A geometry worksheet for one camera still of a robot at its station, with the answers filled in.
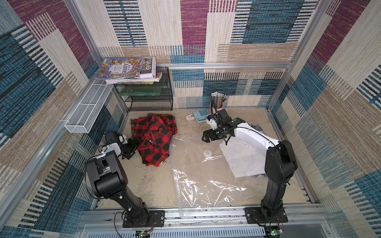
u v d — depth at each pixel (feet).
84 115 3.06
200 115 3.74
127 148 2.69
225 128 2.20
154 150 3.05
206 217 2.49
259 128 3.51
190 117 3.67
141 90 3.24
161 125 3.08
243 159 2.93
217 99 3.55
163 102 3.91
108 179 1.61
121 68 2.67
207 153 3.09
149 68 2.69
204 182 2.85
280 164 1.60
